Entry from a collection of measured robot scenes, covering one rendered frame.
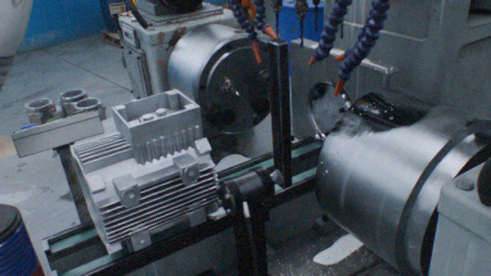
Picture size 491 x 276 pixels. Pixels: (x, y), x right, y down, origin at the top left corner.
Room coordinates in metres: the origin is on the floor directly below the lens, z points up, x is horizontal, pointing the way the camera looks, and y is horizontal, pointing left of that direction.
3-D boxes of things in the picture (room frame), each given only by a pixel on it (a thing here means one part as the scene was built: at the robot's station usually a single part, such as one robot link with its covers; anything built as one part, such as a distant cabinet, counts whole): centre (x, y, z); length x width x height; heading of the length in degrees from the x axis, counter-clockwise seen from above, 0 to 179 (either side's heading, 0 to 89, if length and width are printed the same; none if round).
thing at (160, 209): (0.65, 0.18, 1.02); 0.20 x 0.19 x 0.19; 119
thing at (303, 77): (0.89, -0.24, 0.97); 0.30 x 0.11 x 0.34; 29
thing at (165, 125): (0.67, 0.15, 1.11); 0.12 x 0.11 x 0.07; 119
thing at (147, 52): (1.33, 0.19, 0.99); 0.35 x 0.31 x 0.37; 29
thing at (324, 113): (0.86, -0.18, 1.02); 0.15 x 0.02 x 0.15; 29
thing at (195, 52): (1.12, 0.07, 1.04); 0.37 x 0.25 x 0.25; 29
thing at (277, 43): (0.63, -0.06, 1.12); 0.04 x 0.03 x 0.26; 119
